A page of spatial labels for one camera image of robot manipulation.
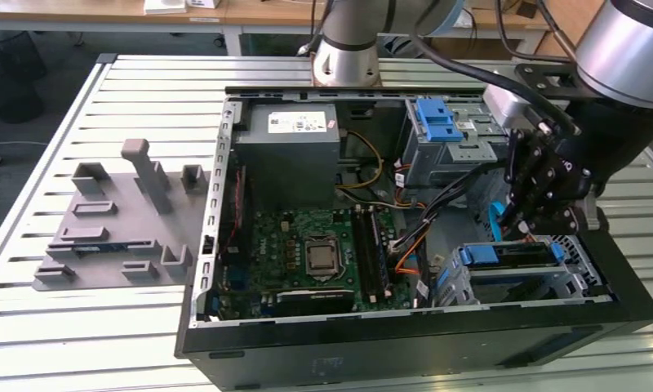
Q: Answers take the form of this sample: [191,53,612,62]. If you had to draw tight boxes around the wooden cabinet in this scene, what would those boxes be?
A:
[536,0,612,62]

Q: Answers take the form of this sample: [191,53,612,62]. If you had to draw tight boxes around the grey power supply unit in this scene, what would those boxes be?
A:
[233,102,343,209]

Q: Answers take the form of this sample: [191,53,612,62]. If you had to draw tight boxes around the grey drive cage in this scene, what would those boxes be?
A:
[401,97,516,189]

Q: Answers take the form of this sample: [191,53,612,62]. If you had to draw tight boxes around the green RAM stick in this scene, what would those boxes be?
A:
[69,243,129,252]

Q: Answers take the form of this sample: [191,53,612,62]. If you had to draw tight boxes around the silver CPU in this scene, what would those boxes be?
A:
[304,244,339,273]

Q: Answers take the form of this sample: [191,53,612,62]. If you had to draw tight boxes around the hard disk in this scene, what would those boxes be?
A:
[460,240,567,270]

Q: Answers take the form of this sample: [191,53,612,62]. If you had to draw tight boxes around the CPU socket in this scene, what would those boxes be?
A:
[300,233,344,283]

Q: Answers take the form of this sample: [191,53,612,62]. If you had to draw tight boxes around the green motherboard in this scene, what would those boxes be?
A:
[211,206,415,319]

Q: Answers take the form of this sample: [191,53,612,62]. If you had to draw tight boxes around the red wire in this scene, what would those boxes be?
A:
[232,166,247,251]

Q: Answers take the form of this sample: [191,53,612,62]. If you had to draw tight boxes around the blue data wire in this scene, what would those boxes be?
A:
[489,201,512,243]

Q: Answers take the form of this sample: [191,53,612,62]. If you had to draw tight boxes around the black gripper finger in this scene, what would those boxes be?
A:
[503,124,557,221]
[513,181,584,243]

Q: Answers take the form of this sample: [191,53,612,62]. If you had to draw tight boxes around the black PC case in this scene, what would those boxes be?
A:
[175,86,653,392]

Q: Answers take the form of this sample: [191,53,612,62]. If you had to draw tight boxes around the wooden desk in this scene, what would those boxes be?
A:
[0,0,556,62]

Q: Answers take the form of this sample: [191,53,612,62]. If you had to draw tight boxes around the black graphics card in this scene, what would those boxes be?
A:
[275,288,356,318]

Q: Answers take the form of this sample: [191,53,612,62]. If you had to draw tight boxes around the black RAM stick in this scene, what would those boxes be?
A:
[351,206,383,301]
[367,206,396,299]

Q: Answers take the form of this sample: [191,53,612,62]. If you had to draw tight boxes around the blue drive latch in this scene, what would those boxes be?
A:
[413,99,456,143]

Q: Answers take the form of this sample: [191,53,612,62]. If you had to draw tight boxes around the grey parts rack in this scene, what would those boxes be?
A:
[31,138,215,292]

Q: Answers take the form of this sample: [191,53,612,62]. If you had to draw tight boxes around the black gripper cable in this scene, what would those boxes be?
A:
[407,34,584,138]

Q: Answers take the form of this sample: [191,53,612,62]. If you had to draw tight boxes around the black power wire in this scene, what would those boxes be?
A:
[392,157,512,262]

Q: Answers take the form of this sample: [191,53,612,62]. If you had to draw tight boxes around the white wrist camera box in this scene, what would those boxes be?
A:
[483,87,531,128]

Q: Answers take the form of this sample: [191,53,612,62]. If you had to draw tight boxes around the metal disk bay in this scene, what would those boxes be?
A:
[437,240,615,307]

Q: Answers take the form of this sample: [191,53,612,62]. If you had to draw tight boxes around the orange wire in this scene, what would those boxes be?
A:
[395,244,431,274]

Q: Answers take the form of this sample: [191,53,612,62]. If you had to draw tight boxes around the black bin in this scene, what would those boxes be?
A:
[0,30,49,124]

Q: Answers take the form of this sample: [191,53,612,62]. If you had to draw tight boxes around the yellow wire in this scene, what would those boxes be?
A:
[345,130,385,189]

